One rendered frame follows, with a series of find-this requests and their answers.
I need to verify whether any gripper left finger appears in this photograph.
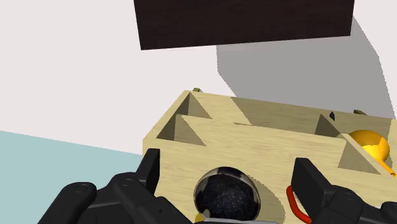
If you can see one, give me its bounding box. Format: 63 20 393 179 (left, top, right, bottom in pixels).
37 148 193 224

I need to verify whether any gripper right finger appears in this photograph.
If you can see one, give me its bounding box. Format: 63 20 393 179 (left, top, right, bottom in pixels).
291 157 397 224

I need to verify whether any light wooden compartment furniture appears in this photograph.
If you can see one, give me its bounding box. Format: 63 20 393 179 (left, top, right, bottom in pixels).
142 87 397 224

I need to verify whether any black speckled round bowl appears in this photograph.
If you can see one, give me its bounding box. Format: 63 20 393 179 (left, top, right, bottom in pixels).
193 166 262 221

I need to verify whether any red curved handle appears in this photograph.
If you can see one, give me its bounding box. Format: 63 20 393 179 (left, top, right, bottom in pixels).
286 185 313 224

